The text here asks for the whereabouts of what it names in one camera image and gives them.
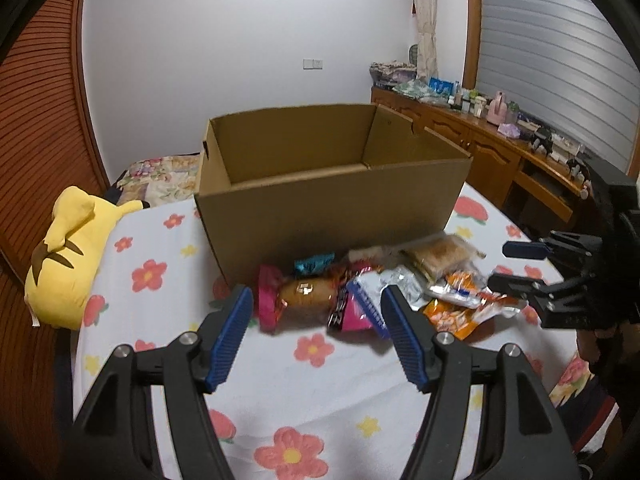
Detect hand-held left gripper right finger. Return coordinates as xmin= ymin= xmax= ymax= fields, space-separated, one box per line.
xmin=380 ymin=285 xmax=581 ymax=480

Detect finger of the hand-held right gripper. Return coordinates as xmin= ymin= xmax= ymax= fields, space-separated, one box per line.
xmin=502 ymin=230 xmax=601 ymax=283
xmin=487 ymin=272 xmax=623 ymax=331

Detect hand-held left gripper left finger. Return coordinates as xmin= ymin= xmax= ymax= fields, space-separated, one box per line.
xmin=60 ymin=284 xmax=256 ymax=480

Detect clear sesame candy packet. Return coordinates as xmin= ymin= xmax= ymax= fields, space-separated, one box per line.
xmin=400 ymin=234 xmax=487 ymax=281

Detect small blue snack packet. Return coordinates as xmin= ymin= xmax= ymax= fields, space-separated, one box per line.
xmin=293 ymin=252 xmax=335 ymax=277

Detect brown cardboard box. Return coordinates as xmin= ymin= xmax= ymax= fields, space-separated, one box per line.
xmin=194 ymin=102 xmax=474 ymax=286

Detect orange white snack packet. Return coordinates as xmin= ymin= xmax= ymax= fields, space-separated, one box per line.
xmin=425 ymin=270 xmax=488 ymax=308

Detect silver foil snack packet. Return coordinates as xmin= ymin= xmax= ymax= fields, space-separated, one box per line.
xmin=380 ymin=266 xmax=426 ymax=306

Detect white blue snack packet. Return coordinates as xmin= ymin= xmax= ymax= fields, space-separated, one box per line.
xmin=346 ymin=267 xmax=396 ymax=338

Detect pink black snack packet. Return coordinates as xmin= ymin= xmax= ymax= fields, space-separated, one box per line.
xmin=327 ymin=287 xmax=383 ymax=335

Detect black toy figure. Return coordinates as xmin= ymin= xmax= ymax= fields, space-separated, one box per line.
xmin=565 ymin=157 xmax=591 ymax=181
xmin=530 ymin=127 xmax=556 ymax=153

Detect pink wrapped round cake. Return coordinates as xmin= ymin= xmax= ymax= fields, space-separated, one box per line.
xmin=257 ymin=264 xmax=351 ymax=335

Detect pink white snack packet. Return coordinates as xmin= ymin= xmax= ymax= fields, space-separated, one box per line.
xmin=348 ymin=246 xmax=401 ymax=266

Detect white floral bed sheet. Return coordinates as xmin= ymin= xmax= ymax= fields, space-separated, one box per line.
xmin=70 ymin=180 xmax=601 ymax=480

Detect wooden sideboard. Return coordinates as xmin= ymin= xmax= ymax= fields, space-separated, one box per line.
xmin=371 ymin=85 xmax=596 ymax=223

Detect group of small bottles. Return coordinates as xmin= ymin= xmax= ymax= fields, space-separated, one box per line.
xmin=452 ymin=87 xmax=488 ymax=118

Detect dark clothing with red stripe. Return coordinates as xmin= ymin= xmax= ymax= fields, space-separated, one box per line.
xmin=565 ymin=375 xmax=621 ymax=461

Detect patchwork floral quilt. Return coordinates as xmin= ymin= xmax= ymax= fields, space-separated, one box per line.
xmin=107 ymin=154 xmax=206 ymax=208

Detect yellow plush toy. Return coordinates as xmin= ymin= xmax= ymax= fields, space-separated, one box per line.
xmin=24 ymin=186 xmax=151 ymax=331

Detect green patterned cloth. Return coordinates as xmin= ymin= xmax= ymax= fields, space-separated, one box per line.
xmin=395 ymin=80 xmax=431 ymax=98

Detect grey window blinds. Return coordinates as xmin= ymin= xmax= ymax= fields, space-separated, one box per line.
xmin=475 ymin=0 xmax=640 ymax=171

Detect patterned fabric bag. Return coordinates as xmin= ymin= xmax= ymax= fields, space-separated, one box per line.
xmin=370 ymin=61 xmax=418 ymax=88

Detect beige curtain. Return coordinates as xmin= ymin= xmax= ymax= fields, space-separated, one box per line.
xmin=407 ymin=0 xmax=441 ymax=81

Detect wooden slatted wardrobe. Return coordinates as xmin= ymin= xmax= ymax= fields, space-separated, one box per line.
xmin=0 ymin=0 xmax=111 ymax=461

